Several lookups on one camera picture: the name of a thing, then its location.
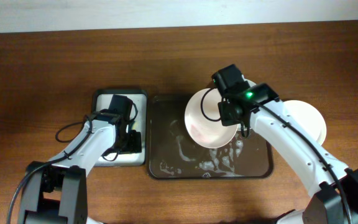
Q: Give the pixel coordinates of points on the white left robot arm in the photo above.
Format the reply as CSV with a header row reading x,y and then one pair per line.
x,y
113,135

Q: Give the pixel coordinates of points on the brown plastic tray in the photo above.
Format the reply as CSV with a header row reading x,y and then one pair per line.
x,y
172,154

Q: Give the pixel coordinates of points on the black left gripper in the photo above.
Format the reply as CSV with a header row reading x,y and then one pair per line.
x,y
132,140

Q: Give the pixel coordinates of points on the pinkish white plate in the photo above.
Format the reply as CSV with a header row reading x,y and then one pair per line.
x,y
206,133

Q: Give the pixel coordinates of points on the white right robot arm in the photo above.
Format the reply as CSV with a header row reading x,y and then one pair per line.
x,y
331,184

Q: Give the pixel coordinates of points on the white front plate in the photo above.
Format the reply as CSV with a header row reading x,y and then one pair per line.
x,y
309,118

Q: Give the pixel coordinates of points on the white soapy water tray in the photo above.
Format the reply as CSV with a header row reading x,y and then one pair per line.
x,y
101,100

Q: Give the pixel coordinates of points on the pale green plate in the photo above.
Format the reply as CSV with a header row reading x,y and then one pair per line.
x,y
251,83

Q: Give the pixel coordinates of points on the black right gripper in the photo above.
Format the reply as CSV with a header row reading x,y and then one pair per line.
x,y
229,113

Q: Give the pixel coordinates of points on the yellow green sponge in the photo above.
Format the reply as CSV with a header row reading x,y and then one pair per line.
x,y
132,126

